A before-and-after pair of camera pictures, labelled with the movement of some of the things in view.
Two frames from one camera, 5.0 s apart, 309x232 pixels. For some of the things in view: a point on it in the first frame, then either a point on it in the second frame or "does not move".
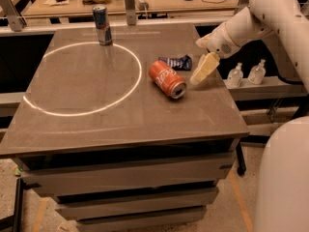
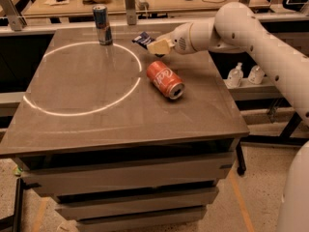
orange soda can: (167, 79) does not move
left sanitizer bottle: (235, 76) does not move
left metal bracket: (8, 7) does not move
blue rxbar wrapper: (182, 63) -> (144, 40)
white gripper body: (219, 40) -> (180, 39)
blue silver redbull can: (102, 25) does not move
